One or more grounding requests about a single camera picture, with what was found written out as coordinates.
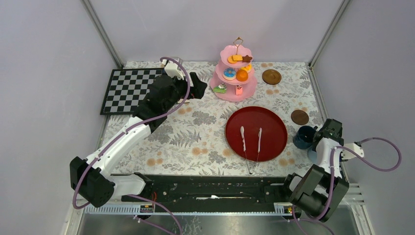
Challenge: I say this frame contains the green cake slice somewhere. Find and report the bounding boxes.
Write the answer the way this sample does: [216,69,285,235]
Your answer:
[212,83,227,94]

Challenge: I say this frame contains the blue iced donut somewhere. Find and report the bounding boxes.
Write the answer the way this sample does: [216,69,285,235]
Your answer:
[222,68,236,80]

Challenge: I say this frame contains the pink layered cake slice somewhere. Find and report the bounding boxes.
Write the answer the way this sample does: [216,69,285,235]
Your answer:
[235,85,243,96]

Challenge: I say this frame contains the round yellow biscuit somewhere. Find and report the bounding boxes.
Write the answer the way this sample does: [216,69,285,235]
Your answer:
[227,55,237,64]

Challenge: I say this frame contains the orange round tart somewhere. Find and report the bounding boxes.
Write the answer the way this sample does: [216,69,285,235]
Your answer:
[236,69,249,82]

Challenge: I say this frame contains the square yellow cracker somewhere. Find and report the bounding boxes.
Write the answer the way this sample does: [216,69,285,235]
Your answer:
[231,55,243,62]

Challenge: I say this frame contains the yellow iced donut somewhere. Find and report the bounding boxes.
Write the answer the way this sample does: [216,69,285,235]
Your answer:
[241,63,252,73]

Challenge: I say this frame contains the white handled metal tongs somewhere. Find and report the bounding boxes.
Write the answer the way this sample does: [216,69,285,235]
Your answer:
[240,126,262,175]

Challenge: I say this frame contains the brown star cookie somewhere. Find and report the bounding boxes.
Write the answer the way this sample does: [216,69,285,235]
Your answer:
[242,55,253,63]

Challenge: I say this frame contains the light brown wooden saucer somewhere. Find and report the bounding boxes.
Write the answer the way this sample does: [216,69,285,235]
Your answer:
[262,69,282,85]

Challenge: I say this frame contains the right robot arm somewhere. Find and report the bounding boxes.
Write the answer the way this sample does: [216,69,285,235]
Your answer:
[280,118,349,222]

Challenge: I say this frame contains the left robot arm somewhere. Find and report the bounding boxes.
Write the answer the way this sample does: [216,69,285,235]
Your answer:
[69,72,208,209]

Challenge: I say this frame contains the dark blue mug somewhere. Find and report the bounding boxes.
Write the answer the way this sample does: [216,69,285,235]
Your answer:
[292,125,318,150]

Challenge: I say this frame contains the light blue mug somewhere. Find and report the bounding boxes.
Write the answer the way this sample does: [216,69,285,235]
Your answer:
[307,147,318,165]

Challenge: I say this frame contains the dark brown wooden coaster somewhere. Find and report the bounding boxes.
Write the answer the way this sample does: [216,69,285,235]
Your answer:
[291,110,309,125]

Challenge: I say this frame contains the pink three-tier cake stand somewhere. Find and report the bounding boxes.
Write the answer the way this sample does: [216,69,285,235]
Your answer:
[209,37,257,102]

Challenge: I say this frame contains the floral table cloth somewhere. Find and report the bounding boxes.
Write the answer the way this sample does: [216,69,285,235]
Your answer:
[113,62,323,176]

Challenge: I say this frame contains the dark red round tray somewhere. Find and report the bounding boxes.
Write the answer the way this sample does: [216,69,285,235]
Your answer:
[225,106,288,162]

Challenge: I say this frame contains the black and white chessboard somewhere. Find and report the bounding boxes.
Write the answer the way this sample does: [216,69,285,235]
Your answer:
[100,68,164,116]

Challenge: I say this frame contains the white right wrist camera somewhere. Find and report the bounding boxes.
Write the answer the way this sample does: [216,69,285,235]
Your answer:
[340,143,365,162]

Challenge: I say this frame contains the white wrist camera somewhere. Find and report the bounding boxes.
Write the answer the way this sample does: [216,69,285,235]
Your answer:
[161,59,185,80]
[340,143,365,162]

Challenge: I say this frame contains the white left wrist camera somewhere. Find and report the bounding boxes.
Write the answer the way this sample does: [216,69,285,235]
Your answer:
[161,59,185,80]

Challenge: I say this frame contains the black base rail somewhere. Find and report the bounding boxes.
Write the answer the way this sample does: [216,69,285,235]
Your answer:
[139,174,299,214]

